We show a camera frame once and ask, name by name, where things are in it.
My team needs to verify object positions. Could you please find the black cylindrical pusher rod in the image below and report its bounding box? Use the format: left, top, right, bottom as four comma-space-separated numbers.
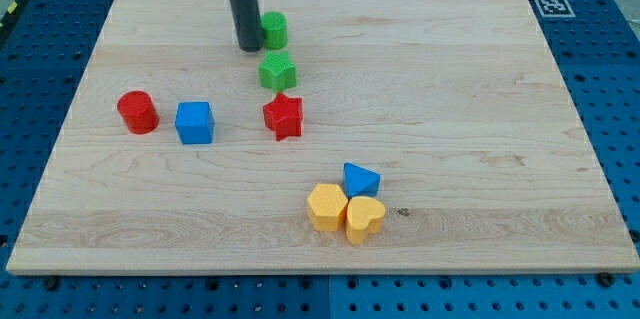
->
229, 0, 264, 52

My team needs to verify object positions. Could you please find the green star block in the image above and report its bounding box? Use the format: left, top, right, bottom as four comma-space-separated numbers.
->
258, 51, 297, 93

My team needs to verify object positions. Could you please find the red star block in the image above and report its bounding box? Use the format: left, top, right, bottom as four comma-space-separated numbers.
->
263, 93, 303, 141

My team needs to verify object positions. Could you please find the green cylinder block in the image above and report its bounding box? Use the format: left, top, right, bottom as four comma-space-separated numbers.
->
261, 11, 288, 50

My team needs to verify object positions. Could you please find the blue cube block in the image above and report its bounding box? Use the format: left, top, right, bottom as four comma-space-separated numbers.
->
174, 102, 215, 145

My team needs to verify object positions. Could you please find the red cylinder block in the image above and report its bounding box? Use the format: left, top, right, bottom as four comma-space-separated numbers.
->
117, 90, 160, 135

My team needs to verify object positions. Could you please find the light wooden board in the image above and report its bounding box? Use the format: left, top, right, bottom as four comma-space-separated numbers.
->
6, 0, 639, 276

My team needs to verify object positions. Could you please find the blue triangle block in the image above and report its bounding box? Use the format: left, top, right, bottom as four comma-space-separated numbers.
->
343, 162, 381, 198

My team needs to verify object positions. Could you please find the yellow hexagon block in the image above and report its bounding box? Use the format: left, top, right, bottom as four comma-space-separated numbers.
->
307, 183, 348, 232

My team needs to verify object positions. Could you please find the yellow heart block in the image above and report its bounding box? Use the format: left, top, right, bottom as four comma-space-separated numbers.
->
345, 196, 386, 244

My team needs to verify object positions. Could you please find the white fiducial marker tag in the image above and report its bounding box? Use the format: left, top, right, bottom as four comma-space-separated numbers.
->
533, 0, 575, 18

